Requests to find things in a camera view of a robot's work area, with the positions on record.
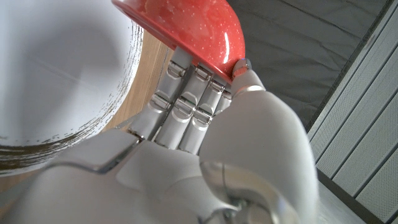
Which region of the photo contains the black fabric backdrop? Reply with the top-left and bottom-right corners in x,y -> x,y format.
226,0 -> 389,128

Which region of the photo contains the black backdrop stand pole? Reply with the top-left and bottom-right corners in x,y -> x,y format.
306,0 -> 396,132

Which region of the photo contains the white plate with gold rim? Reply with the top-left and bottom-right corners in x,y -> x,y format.
0,0 -> 144,177

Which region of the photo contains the red bowl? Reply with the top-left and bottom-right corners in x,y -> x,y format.
111,0 -> 246,84

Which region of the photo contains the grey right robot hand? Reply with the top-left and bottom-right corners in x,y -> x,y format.
0,46 -> 320,224

